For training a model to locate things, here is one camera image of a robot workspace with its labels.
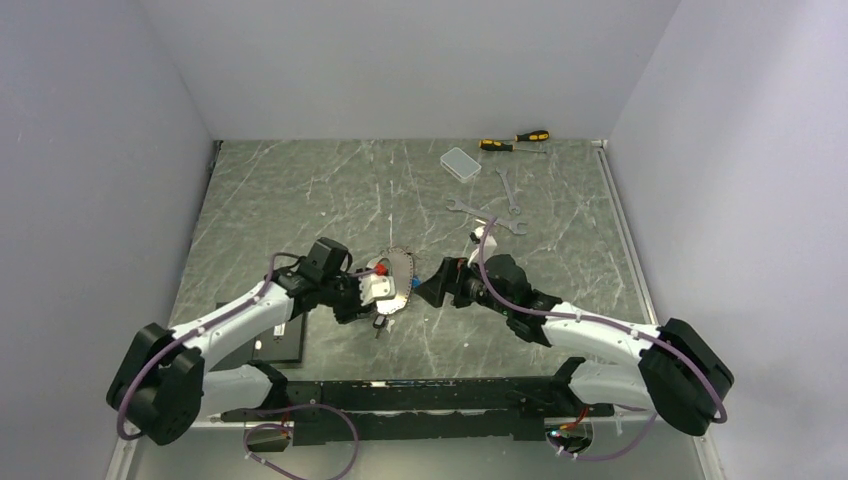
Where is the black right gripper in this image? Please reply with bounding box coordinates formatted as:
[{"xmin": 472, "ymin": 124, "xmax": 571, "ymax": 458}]
[{"xmin": 414, "ymin": 254, "xmax": 512, "ymax": 316}]

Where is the metal key organizer plate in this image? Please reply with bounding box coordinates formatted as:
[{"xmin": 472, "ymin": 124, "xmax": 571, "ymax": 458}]
[{"xmin": 366, "ymin": 246, "xmax": 415, "ymax": 316}]

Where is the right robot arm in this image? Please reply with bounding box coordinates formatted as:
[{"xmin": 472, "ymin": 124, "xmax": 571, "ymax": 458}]
[{"xmin": 413, "ymin": 254, "xmax": 735, "ymax": 436}]

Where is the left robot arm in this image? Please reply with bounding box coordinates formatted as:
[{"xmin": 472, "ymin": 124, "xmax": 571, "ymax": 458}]
[{"xmin": 106, "ymin": 237, "xmax": 388, "ymax": 445}]

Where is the black flat box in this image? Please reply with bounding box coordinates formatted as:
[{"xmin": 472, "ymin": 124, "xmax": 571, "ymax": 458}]
[{"xmin": 210, "ymin": 306, "xmax": 306, "ymax": 371}]

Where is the large silver wrench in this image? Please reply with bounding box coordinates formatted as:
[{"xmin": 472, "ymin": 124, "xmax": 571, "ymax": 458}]
[{"xmin": 446, "ymin": 197, "xmax": 528, "ymax": 235}]

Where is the small silver wrench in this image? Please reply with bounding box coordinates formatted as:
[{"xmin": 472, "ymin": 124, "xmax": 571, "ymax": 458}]
[{"xmin": 496, "ymin": 167, "xmax": 522, "ymax": 215}]

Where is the clear plastic box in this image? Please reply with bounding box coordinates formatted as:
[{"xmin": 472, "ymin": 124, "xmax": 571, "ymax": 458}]
[{"xmin": 440, "ymin": 147, "xmax": 482, "ymax": 184}]

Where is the yellow black screwdriver front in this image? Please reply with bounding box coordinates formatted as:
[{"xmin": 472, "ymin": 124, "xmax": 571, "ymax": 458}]
[{"xmin": 478, "ymin": 139, "xmax": 546, "ymax": 154}]

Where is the yellow black screwdriver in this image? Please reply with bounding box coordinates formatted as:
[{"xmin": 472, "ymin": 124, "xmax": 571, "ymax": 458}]
[
  {"xmin": 508, "ymin": 130, "xmax": 550, "ymax": 143},
  {"xmin": 478, "ymin": 139, "xmax": 546, "ymax": 154}
]

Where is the yellow black screwdriver rear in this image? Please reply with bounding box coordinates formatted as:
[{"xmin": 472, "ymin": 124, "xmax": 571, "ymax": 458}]
[{"xmin": 508, "ymin": 130, "xmax": 550, "ymax": 143}]

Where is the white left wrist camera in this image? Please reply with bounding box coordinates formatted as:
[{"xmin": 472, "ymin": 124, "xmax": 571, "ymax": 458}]
[{"xmin": 356, "ymin": 262, "xmax": 396, "ymax": 306}]

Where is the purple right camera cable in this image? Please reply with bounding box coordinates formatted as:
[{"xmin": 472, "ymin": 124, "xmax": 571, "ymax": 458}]
[{"xmin": 476, "ymin": 217, "xmax": 729, "ymax": 425}]

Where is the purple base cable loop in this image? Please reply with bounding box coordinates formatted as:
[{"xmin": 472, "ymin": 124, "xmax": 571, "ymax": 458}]
[{"xmin": 242, "ymin": 404, "xmax": 361, "ymax": 480}]

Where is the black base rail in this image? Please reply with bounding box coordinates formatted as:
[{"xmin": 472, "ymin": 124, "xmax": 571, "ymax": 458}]
[{"xmin": 220, "ymin": 376, "xmax": 614, "ymax": 446}]

